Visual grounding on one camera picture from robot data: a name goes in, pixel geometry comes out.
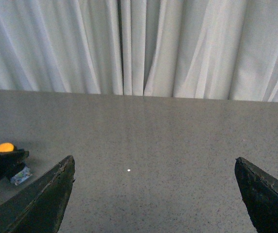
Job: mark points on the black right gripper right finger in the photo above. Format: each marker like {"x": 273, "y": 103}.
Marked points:
{"x": 259, "y": 191}

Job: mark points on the white pleated curtain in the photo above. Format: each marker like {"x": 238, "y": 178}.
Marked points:
{"x": 206, "y": 49}

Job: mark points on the yellow push button switch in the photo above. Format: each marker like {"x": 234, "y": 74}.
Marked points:
{"x": 21, "y": 176}

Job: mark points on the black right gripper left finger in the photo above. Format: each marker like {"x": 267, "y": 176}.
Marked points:
{"x": 40, "y": 207}

